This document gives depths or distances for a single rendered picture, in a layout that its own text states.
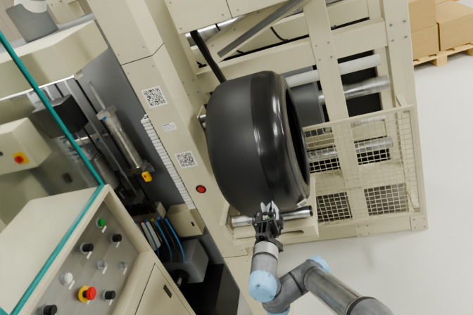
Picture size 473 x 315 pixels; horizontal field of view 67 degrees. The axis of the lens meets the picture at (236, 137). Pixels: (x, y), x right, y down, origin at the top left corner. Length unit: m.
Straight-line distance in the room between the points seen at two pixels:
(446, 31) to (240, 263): 3.30
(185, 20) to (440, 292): 1.86
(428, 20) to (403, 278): 2.68
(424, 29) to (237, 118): 3.23
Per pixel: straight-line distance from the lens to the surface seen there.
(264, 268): 1.03
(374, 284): 2.33
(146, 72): 1.30
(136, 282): 1.57
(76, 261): 1.38
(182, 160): 1.45
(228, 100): 1.25
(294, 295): 1.12
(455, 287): 2.33
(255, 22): 1.56
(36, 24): 1.78
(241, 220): 1.52
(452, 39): 4.40
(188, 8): 1.45
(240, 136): 1.18
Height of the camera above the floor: 1.92
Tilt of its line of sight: 29 degrees down
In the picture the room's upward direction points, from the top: 22 degrees counter-clockwise
